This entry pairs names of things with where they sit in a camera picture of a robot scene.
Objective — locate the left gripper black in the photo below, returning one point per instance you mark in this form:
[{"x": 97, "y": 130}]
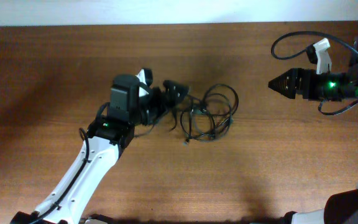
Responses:
[{"x": 174, "y": 97}]

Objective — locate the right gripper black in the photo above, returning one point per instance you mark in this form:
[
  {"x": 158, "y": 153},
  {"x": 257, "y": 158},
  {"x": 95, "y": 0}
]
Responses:
[{"x": 305, "y": 83}]

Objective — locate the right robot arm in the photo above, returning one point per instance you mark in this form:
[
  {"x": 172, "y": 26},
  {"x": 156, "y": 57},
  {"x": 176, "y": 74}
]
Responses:
[{"x": 335, "y": 93}]

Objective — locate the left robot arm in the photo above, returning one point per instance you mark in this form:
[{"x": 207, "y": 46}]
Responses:
[{"x": 133, "y": 101}]

